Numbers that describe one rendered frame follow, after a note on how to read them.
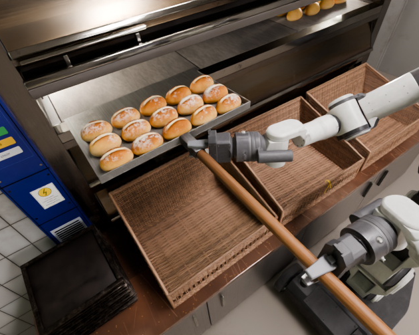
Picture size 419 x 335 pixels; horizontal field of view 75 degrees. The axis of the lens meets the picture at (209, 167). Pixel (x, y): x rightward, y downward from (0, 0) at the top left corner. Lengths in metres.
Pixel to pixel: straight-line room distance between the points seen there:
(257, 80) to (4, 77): 1.00
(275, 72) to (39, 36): 1.03
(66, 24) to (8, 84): 0.23
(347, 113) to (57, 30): 0.84
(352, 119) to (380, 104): 0.08
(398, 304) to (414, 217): 1.21
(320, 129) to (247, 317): 1.24
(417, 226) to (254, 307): 1.29
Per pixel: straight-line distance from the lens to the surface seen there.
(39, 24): 0.89
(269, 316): 1.82
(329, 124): 0.90
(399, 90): 0.95
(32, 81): 0.79
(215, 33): 0.94
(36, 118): 1.00
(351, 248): 0.63
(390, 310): 1.84
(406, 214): 0.70
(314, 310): 1.68
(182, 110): 0.94
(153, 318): 1.24
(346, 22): 1.78
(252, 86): 1.39
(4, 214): 1.22
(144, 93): 1.11
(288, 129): 0.79
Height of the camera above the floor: 1.75
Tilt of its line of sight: 48 degrees down
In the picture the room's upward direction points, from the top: 4 degrees counter-clockwise
